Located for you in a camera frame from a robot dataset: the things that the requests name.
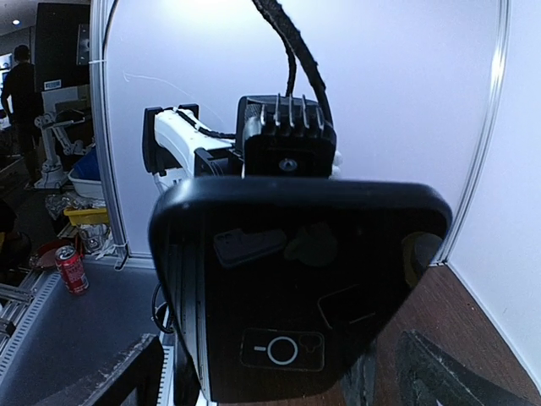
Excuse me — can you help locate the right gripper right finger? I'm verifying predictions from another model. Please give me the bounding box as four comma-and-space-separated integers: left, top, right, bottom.
396, 330, 530, 405

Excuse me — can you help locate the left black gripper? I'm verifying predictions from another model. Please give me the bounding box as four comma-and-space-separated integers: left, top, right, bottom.
194, 95, 337, 178

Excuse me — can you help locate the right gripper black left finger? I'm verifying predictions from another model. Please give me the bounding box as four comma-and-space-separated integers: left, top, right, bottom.
38, 333, 164, 405

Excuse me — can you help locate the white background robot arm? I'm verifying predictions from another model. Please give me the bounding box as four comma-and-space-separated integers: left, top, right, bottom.
34, 108, 95, 189

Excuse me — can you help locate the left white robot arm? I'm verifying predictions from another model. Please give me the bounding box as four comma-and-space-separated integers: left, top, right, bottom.
142, 95, 342, 192

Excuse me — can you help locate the red soda can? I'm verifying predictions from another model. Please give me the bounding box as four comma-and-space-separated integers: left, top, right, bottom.
55, 245, 89, 295

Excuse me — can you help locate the yellow plastic crate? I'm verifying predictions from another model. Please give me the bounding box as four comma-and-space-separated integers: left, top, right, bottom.
63, 207, 109, 226

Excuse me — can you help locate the blue plastic bin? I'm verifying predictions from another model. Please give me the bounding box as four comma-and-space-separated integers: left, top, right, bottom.
68, 148, 104, 200

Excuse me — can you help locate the person in black clothes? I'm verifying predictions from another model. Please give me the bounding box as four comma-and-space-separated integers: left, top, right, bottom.
1, 45, 43, 189

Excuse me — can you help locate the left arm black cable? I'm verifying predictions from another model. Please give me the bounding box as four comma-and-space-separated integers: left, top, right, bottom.
251, 0, 335, 128

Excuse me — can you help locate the aluminium front rail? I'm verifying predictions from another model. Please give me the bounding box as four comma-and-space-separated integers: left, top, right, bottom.
1, 268, 79, 384

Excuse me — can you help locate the left aluminium frame post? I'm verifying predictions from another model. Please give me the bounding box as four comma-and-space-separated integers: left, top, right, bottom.
431, 0, 512, 266

